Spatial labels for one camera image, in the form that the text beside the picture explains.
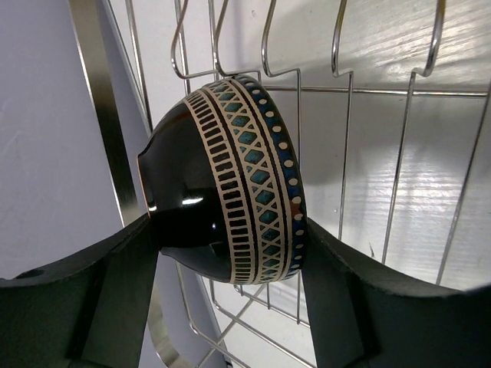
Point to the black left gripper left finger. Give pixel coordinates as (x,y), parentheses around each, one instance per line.
(86,310)

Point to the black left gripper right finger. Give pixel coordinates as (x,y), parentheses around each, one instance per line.
(365,314)

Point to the red striped beige bowl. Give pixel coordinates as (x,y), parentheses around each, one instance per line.
(222,185)

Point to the metal wire dish rack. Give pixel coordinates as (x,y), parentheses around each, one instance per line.
(90,42)

